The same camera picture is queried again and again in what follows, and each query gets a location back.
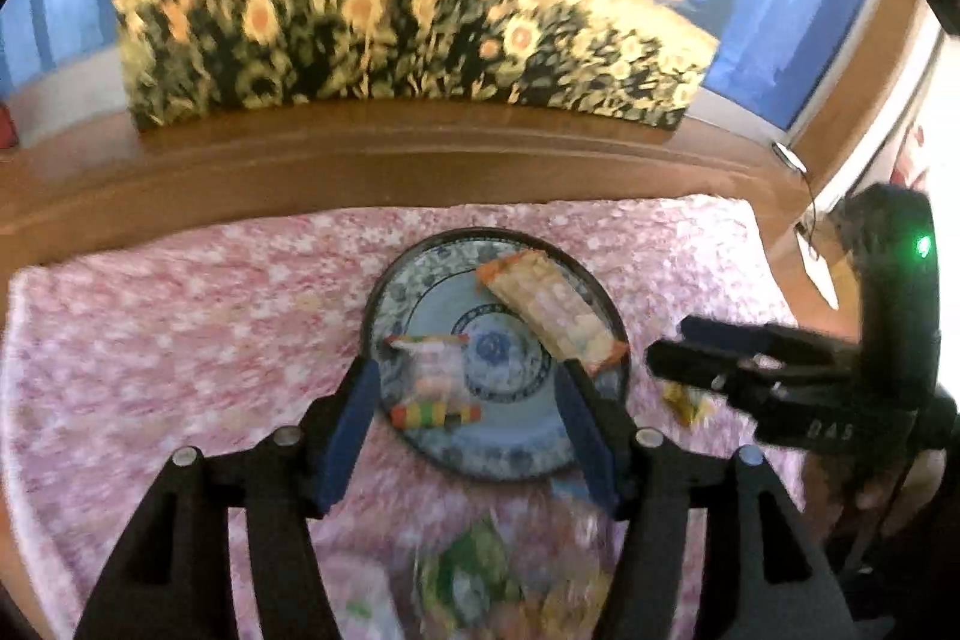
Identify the yellow pickle snack packet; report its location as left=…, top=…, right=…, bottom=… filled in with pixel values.
left=661, top=381, right=713, bottom=429

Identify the orange cracker packet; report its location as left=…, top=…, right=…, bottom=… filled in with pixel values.
left=475, top=250, right=628, bottom=377

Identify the blue white patterned plate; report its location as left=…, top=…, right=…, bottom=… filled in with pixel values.
left=361, top=227, right=626, bottom=482

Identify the large green snack bag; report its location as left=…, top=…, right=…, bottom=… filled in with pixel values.
left=413, top=515, right=524, bottom=638

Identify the clear candy bag rainbow strip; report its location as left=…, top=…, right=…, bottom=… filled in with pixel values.
left=386, top=335, right=482, bottom=431

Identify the white pink jelly drink pouch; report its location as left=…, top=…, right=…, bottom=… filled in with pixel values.
left=319, top=554, right=405, bottom=640

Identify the person right hand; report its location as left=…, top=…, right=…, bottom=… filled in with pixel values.
left=802, top=450, right=947, bottom=542

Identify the pink floral bed sheet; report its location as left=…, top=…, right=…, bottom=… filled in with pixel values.
left=0, top=191, right=809, bottom=640

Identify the wooden headboard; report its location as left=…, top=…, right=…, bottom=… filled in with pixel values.
left=0, top=97, right=815, bottom=281

